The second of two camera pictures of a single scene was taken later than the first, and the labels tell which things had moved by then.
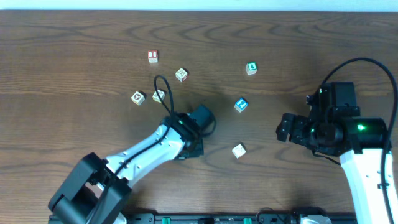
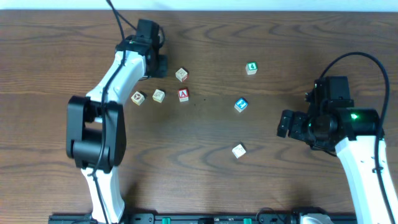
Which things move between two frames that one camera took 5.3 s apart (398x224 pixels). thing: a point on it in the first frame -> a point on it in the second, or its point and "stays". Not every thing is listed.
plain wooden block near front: (239, 150) stays
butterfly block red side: (181, 74) stays
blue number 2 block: (240, 104) stays
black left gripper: (193, 151) -> (161, 66)
